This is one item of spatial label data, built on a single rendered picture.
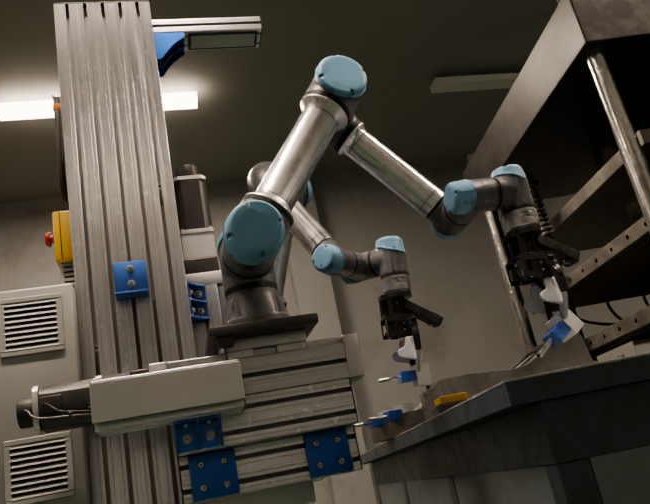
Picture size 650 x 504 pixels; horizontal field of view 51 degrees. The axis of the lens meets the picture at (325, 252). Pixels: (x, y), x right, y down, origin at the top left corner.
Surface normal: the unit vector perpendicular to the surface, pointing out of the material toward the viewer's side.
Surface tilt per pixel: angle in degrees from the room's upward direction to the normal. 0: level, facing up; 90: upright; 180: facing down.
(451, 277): 90
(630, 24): 90
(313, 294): 90
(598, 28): 90
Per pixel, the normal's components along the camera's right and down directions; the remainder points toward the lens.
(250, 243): 0.13, -0.25
